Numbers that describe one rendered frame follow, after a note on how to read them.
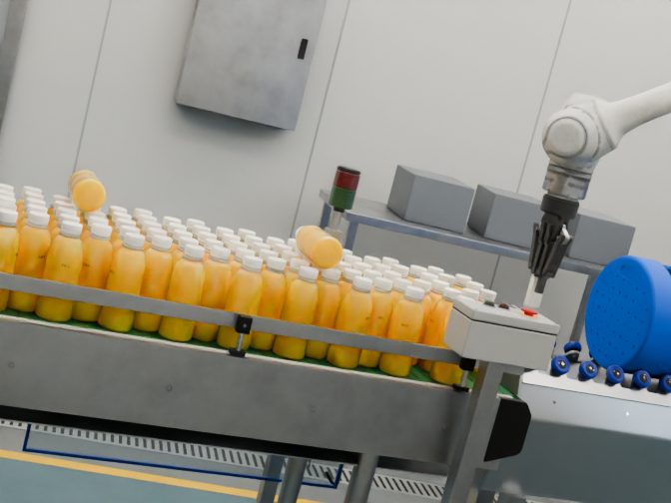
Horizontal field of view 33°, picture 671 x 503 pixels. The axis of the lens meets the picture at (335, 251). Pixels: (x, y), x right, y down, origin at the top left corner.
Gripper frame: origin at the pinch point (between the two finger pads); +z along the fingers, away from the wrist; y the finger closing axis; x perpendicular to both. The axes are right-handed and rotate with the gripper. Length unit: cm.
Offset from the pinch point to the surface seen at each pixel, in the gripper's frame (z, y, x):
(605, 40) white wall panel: -84, -339, 198
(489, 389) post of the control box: 21.5, 2.0, -5.2
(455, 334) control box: 11.8, 0.2, -15.1
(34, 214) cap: 6, -15, -100
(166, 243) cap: 7, -14, -74
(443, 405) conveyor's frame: 28.8, -6.1, -10.1
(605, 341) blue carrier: 14, -30, 40
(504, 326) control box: 7.4, 4.9, -7.4
